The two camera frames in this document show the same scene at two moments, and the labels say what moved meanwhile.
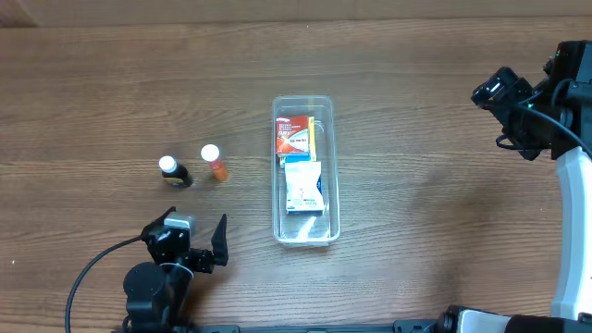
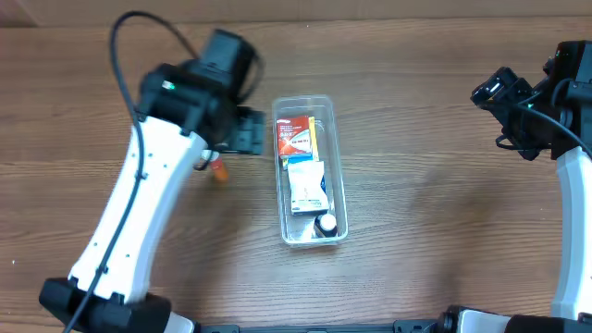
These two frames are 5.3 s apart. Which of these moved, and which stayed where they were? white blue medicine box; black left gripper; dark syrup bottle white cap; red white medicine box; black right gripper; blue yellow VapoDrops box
Moved: dark syrup bottle white cap; black left gripper
Stayed: blue yellow VapoDrops box; red white medicine box; white blue medicine box; black right gripper
